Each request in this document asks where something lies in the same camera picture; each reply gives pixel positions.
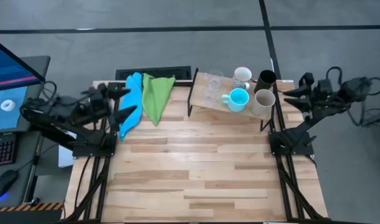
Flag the green cloth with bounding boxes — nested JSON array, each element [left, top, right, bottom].
[[141, 73, 176, 126]]

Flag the black frame crossbar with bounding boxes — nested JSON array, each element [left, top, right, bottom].
[[93, 80, 194, 88]]

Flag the blue panel grey frame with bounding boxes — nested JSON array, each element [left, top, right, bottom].
[[0, 83, 44, 135]]

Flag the tall beige cup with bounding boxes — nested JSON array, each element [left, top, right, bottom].
[[250, 88, 277, 117]]

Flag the black computer mouse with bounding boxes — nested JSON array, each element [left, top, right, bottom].
[[0, 169, 19, 199]]

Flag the black right frame rails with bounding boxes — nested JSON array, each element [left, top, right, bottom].
[[270, 81, 331, 222]]

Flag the teal plastic mug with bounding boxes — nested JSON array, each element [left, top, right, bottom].
[[221, 88, 250, 113]]

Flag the black platform hazard stripe edge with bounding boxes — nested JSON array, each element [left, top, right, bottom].
[[0, 202, 65, 224]]

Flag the blue cloth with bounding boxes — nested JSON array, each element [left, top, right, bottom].
[[118, 72, 144, 142]]

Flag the black frame rails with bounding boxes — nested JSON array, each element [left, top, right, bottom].
[[64, 81, 125, 222], [270, 81, 331, 222]]

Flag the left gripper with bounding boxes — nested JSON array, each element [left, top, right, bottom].
[[83, 83, 138, 126]]

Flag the wooden shelf black legs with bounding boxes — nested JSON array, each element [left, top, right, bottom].
[[187, 67, 275, 132]]

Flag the black keyboard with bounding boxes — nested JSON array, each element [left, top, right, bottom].
[[0, 134, 17, 167]]

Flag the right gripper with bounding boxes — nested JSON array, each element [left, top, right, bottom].
[[282, 78, 338, 113]]

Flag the computer monitor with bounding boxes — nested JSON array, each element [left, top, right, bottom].
[[0, 36, 47, 93]]

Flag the white box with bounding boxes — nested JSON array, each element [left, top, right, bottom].
[[57, 130, 78, 169]]

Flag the white patterned mug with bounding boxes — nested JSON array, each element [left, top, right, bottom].
[[232, 66, 253, 91]]

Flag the white ring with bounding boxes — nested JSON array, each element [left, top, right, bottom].
[[0, 99, 16, 112]]

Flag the clear glass mug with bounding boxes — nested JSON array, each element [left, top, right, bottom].
[[202, 81, 221, 101]]

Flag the black left frame rails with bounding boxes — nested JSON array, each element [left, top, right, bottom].
[[64, 81, 125, 222]]

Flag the black floor cable bundle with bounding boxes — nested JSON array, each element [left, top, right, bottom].
[[361, 107, 380, 128]]

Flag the tall black cup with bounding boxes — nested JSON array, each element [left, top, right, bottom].
[[254, 69, 278, 95]]

